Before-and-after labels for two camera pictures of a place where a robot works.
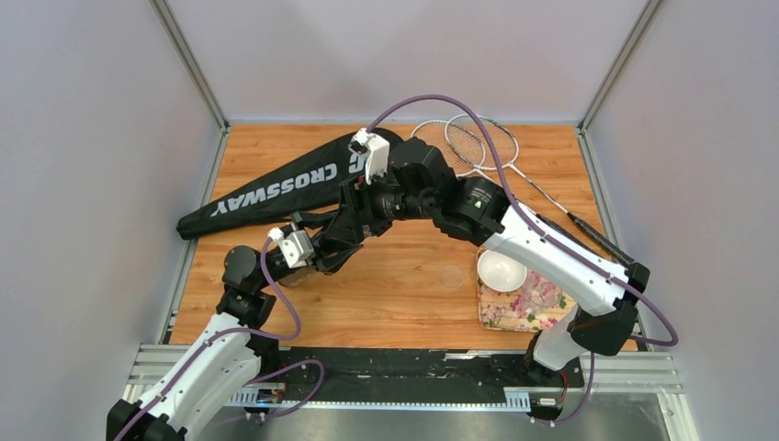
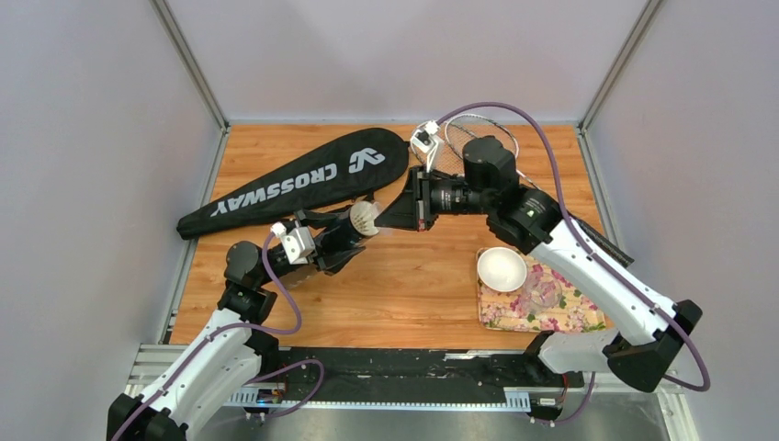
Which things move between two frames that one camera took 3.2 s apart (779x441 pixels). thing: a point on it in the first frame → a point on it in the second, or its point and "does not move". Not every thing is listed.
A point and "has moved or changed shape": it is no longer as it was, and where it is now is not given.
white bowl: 500,271 does not move
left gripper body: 317,260 does not move
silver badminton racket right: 483,142 does not move
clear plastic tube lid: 450,277 has moved or changed shape
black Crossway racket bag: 307,184 does not move
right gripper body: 379,201 → 431,197
